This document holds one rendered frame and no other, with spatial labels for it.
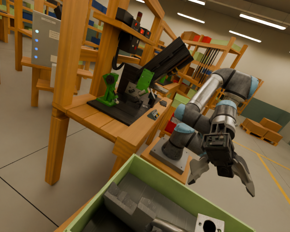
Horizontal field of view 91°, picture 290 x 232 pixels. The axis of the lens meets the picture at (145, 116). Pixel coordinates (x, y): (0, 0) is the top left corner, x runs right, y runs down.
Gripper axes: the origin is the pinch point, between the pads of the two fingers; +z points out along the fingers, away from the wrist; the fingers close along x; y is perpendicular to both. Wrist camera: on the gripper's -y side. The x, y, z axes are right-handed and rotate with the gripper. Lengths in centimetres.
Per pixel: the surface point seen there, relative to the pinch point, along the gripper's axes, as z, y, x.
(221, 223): 7.2, 1.5, 2.1
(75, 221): 20.8, 8.4, -32.4
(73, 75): -39, 45, -84
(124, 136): -26, -3, -61
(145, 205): 11.4, 9.6, -11.1
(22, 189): 27, -9, -160
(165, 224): 8.4, -10.7, -17.4
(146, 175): -9.5, -15.1, -38.9
